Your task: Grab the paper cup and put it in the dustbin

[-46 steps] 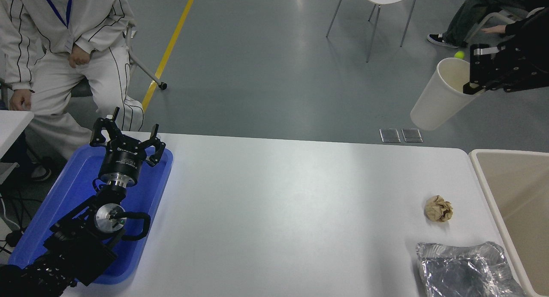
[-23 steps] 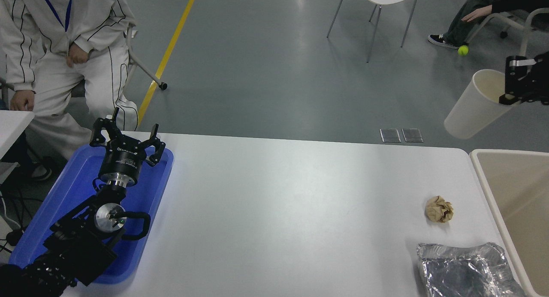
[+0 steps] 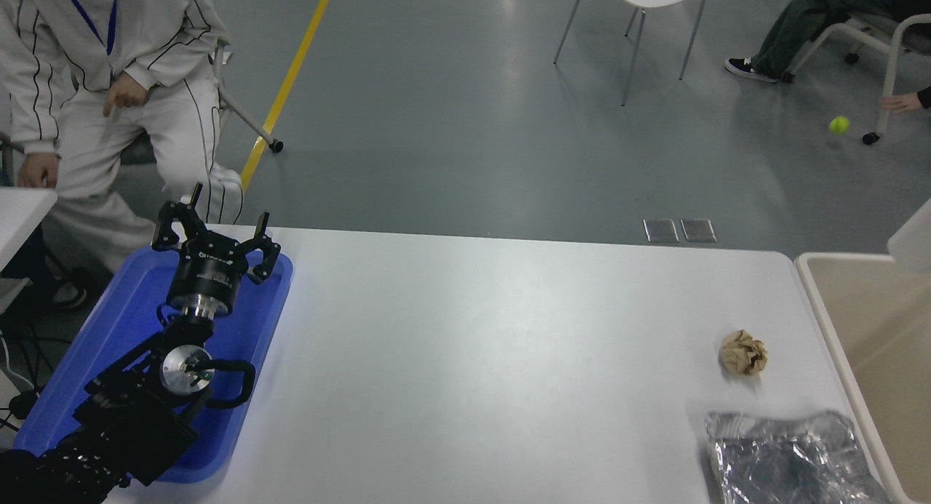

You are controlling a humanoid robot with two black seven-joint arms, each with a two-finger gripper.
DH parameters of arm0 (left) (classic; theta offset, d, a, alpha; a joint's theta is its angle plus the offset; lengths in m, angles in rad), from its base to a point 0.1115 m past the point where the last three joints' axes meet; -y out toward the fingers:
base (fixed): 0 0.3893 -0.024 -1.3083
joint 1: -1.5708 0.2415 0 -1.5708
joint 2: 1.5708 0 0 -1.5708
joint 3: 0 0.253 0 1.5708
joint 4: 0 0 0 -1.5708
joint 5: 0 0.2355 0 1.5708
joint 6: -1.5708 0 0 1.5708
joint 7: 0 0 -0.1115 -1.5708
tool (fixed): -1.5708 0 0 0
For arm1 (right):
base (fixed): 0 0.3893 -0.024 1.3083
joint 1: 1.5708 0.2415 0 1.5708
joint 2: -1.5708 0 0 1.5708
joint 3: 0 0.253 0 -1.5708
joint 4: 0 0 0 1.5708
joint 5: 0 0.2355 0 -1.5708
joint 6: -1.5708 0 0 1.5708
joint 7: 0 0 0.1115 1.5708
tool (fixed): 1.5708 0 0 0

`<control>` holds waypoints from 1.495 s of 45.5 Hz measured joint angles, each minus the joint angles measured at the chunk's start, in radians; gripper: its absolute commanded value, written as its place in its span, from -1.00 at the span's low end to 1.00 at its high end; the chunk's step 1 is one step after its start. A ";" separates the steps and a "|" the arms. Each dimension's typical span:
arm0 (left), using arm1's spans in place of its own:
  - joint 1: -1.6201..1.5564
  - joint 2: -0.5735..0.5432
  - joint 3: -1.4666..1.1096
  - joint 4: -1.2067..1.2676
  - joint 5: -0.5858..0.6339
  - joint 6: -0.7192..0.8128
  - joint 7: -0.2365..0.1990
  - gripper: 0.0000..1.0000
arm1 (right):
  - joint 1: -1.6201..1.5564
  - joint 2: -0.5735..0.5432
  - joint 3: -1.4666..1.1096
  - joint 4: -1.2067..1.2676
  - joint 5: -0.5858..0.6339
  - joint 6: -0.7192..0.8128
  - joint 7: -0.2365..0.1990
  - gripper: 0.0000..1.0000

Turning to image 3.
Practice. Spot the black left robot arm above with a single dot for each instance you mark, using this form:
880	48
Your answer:
131	417

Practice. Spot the white armchair with castors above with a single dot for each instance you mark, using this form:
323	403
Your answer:
889	60

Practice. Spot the green ball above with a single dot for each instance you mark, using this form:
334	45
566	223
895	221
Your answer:
838	124

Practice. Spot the silver floor plate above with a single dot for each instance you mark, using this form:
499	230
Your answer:
699	230
661	230

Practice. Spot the person's right hand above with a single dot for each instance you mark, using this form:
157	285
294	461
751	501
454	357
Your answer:
36	173

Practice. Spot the person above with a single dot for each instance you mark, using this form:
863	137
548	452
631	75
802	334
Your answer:
793	24
87	31

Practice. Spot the large pale bin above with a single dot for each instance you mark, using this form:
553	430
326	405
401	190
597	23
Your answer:
880	329

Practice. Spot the blue plastic tray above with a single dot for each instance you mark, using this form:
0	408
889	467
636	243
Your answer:
124	322

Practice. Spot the white chair with castors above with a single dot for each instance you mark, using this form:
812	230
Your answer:
244	118

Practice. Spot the white side table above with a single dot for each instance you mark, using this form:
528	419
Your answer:
18	217

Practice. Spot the person's left hand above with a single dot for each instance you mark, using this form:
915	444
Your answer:
125	93
902	102

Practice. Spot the crumpled tan paper ball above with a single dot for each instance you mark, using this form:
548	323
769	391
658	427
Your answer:
743	353

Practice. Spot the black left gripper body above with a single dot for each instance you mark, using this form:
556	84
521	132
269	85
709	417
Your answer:
207	278

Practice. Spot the crumpled silver foil tray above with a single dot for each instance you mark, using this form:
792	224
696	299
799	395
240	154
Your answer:
785	460

